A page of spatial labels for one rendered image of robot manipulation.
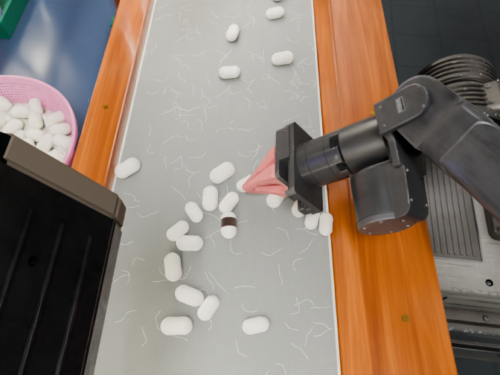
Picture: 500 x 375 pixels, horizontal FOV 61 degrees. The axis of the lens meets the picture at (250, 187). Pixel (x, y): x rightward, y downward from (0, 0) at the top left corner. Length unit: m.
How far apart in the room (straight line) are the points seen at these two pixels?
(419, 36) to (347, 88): 1.42
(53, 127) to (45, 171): 0.51
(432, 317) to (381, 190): 0.17
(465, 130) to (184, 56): 0.51
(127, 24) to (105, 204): 0.61
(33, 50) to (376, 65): 0.65
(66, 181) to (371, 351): 0.39
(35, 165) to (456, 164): 0.33
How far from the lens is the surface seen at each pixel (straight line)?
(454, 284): 0.90
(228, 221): 0.55
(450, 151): 0.41
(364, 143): 0.47
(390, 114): 0.45
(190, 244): 0.54
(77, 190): 0.22
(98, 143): 0.65
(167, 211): 0.59
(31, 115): 0.75
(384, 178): 0.45
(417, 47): 2.04
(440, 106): 0.43
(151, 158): 0.64
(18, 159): 0.21
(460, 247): 0.94
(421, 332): 0.53
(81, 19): 1.01
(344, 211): 0.57
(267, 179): 0.52
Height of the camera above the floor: 1.25
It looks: 59 degrees down
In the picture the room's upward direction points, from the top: straight up
